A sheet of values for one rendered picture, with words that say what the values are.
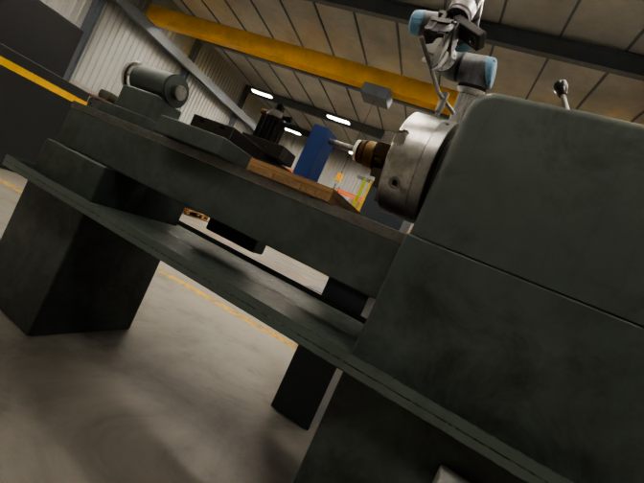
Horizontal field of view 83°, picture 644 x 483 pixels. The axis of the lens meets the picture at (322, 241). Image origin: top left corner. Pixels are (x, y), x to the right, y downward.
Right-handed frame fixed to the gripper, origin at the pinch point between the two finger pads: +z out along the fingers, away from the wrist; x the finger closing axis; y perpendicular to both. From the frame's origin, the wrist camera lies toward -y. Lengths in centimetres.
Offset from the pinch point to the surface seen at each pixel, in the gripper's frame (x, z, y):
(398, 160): -11.2, 24.0, -0.7
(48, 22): -124, -96, 511
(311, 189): -14.1, 40.0, 18.2
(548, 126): 0.3, 12.0, -31.1
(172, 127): -9, 40, 72
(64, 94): -171, -39, 469
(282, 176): -14, 40, 29
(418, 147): -9.2, 19.5, -4.3
